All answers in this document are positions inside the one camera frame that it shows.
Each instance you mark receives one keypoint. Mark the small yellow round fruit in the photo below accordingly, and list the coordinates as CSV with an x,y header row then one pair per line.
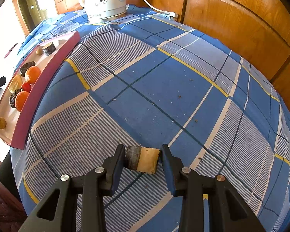
x,y
3,123

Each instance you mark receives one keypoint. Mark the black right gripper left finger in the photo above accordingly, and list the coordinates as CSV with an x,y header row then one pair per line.
x,y
98,183

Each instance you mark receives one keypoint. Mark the orange mandarin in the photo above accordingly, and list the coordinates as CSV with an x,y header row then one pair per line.
x,y
20,100
32,74

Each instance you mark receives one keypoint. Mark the small tan round fruit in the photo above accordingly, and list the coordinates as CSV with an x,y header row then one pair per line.
x,y
39,50

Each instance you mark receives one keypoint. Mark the pink-rimmed white tray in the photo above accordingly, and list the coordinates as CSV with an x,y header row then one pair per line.
x,y
18,123

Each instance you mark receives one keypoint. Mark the dark brown round fruit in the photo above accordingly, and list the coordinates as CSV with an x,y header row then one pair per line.
x,y
25,67

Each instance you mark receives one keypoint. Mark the dark-skinned cut fruit chunk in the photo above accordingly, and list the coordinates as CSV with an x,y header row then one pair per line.
x,y
142,159

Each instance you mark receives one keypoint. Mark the pale yellow fruit slice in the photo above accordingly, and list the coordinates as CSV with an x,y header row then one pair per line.
x,y
15,83

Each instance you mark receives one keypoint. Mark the blue plaid tablecloth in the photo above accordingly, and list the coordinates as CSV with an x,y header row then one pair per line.
x,y
145,80

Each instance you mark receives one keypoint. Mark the wooden framed glass door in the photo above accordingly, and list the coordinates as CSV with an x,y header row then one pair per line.
x,y
32,12

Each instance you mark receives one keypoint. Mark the tan dark cut fruit piece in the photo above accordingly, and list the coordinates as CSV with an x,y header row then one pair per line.
x,y
49,48

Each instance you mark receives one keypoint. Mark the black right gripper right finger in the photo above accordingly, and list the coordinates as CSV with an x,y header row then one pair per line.
x,y
182,181

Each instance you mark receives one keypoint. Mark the small red fruit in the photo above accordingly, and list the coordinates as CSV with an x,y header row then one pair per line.
x,y
26,86

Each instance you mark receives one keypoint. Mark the white ceramic electric kettle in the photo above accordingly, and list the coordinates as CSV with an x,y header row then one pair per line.
x,y
99,11

